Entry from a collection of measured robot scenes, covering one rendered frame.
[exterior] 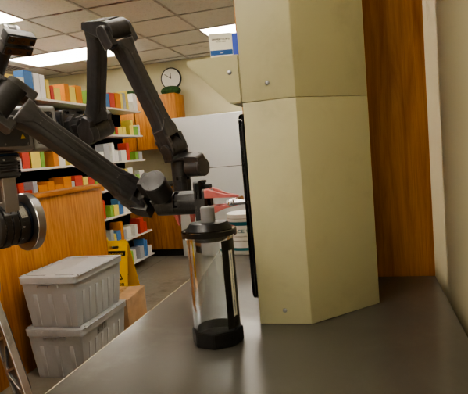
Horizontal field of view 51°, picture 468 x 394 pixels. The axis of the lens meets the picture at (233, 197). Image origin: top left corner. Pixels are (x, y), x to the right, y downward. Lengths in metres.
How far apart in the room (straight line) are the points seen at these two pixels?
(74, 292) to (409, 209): 2.25
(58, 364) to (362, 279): 2.54
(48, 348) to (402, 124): 2.63
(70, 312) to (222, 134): 3.51
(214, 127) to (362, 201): 5.10
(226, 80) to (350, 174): 0.33
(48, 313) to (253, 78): 2.54
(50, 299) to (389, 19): 2.55
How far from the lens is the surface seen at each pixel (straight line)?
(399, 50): 1.39
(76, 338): 3.26
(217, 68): 1.06
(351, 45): 1.13
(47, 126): 1.16
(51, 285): 3.24
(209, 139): 6.17
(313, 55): 1.06
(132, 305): 3.95
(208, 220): 0.95
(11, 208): 1.77
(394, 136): 1.37
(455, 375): 0.88
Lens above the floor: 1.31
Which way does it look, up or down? 5 degrees down
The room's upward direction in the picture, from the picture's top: 5 degrees counter-clockwise
